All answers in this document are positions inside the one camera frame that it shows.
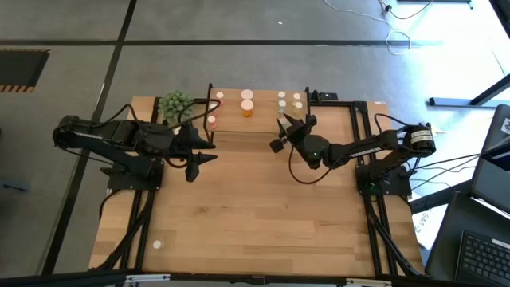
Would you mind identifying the white cable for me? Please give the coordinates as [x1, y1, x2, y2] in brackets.
[322, 0, 413, 56]

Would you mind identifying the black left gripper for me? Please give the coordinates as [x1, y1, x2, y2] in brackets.
[170, 121, 219, 168]

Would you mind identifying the wooden shelf black metal frame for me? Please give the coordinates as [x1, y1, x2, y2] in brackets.
[203, 82, 316, 145]

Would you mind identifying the black metal bar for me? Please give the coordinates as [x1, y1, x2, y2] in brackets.
[409, 179, 473, 215]

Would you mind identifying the black aluminium table frame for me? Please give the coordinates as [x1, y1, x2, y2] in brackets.
[89, 95, 426, 280]

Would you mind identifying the black crossbar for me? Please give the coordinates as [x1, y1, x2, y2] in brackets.
[0, 269, 510, 287]

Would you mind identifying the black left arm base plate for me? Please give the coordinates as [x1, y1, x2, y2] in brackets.
[100, 158, 165, 192]

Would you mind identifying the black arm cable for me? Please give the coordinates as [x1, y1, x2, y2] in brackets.
[99, 98, 222, 169]
[287, 113, 403, 186]

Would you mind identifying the green artificial plant in pot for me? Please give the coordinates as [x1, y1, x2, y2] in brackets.
[157, 88, 197, 124]

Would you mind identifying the grey laptop with sticker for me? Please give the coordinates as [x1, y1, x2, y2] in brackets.
[470, 103, 510, 215]

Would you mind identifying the black laptop with keyboard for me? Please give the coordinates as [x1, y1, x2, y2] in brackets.
[424, 191, 510, 287]

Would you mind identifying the cable with black plug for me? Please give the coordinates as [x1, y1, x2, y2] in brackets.
[377, 0, 435, 21]

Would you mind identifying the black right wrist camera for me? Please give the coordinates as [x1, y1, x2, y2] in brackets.
[269, 136, 287, 154]

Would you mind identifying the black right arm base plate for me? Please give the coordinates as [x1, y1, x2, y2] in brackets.
[354, 163, 413, 197]

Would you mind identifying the black hatch with hazard stripes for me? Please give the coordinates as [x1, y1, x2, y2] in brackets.
[0, 47, 52, 94]

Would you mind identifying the white paper sheet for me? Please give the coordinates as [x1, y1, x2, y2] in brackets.
[411, 190, 441, 251]

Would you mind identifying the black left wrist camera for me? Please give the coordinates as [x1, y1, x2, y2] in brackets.
[184, 161, 201, 183]

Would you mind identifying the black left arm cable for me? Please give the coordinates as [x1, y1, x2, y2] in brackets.
[99, 98, 222, 169]

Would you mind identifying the silver metal bracket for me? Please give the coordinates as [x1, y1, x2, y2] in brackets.
[344, 277, 394, 287]
[125, 273, 171, 284]

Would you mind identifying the dark blue object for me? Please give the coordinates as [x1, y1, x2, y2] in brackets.
[1, 181, 31, 194]

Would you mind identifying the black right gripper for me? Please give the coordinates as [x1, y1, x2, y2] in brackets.
[283, 113, 332, 171]

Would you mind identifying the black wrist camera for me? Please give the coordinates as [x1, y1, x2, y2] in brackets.
[269, 136, 287, 154]
[184, 161, 201, 183]

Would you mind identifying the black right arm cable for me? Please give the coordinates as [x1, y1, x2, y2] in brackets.
[287, 113, 403, 186]

